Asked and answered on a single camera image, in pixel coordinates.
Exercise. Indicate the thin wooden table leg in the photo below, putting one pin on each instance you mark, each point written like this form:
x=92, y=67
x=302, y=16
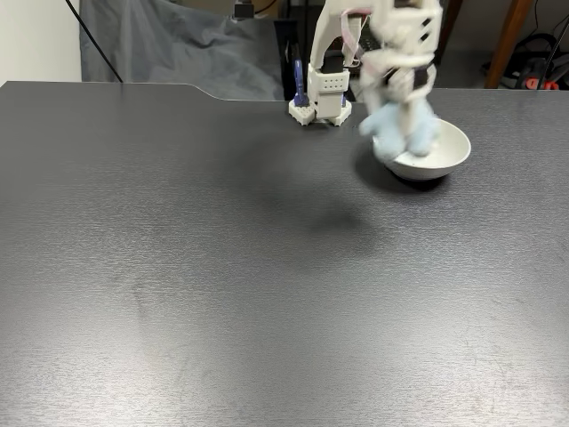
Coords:
x=451, y=31

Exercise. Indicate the thick wooden table leg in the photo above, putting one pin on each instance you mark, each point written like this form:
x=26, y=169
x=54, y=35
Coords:
x=507, y=44

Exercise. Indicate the black red vacuum cleaner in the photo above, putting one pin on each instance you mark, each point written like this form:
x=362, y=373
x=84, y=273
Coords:
x=533, y=62

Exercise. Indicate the white ceramic bowl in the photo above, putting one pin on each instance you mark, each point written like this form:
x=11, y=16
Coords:
x=444, y=153

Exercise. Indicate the small black camera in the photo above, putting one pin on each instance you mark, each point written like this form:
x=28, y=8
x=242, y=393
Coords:
x=243, y=10

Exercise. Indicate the black computer case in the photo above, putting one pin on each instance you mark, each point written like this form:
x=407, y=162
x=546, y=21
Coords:
x=284, y=58

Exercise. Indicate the blue table clamp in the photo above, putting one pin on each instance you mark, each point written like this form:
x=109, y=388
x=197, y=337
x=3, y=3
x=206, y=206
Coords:
x=343, y=100
x=300, y=84

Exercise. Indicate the grey cloth sheet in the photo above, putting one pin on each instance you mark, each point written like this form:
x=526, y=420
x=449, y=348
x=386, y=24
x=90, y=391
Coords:
x=178, y=49

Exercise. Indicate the thin black pole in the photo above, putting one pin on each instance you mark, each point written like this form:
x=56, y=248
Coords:
x=95, y=42

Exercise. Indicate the skyblue plush doll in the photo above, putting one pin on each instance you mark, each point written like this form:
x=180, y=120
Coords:
x=387, y=133

